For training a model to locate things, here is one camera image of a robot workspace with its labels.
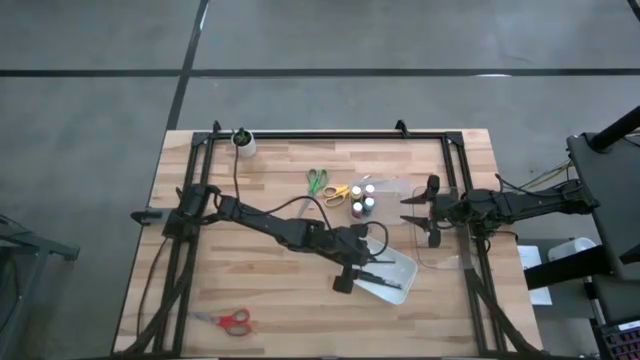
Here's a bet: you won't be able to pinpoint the yellow scissors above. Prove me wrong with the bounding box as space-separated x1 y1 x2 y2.
322 184 351 208

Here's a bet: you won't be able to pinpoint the coloured wire bundle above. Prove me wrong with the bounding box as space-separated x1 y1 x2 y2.
519 159 574 191

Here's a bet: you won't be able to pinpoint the large clear plastic bin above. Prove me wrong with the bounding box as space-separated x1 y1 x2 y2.
410 186 474 272

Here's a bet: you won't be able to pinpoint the small clear plastic bin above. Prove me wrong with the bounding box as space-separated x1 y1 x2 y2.
348 177 415 227

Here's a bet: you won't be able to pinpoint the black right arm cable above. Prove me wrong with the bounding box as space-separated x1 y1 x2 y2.
494 172 576 201

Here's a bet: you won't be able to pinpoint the white plastic container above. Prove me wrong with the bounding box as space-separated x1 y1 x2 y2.
548 237 599 263

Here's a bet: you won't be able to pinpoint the red scissors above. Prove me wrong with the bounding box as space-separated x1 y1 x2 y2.
192 307 254 337

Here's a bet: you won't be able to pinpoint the green scissors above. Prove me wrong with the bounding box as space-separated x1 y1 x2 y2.
298 168 330 219

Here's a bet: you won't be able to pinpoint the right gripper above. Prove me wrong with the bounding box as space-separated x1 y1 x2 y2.
400 173 461 249

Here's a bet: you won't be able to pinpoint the white plastic bin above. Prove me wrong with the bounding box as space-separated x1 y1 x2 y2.
343 235 419 306

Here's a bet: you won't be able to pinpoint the black keyboard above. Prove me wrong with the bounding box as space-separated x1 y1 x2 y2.
602 319 640 360

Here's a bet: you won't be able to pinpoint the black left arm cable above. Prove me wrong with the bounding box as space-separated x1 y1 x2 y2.
230 130 390 259

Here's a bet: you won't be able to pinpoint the black equipment cart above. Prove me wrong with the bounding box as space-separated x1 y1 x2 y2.
519 104 640 326

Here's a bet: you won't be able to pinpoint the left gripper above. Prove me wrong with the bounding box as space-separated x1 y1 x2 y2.
329 223 397 295

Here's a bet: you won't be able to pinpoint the black paintbrush silver ferrule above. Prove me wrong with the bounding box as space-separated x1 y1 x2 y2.
367 273 404 292

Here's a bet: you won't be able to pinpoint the white paper sheet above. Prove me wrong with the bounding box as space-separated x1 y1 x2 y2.
517 244 554 307

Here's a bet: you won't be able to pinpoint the dark grey furniture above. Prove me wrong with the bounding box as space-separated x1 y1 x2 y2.
0 214 82 360

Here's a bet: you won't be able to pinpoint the white plant pot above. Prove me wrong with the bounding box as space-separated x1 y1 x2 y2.
231 127 258 159

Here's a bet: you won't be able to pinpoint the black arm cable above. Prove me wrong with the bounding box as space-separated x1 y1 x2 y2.
230 130 390 259
494 172 576 201

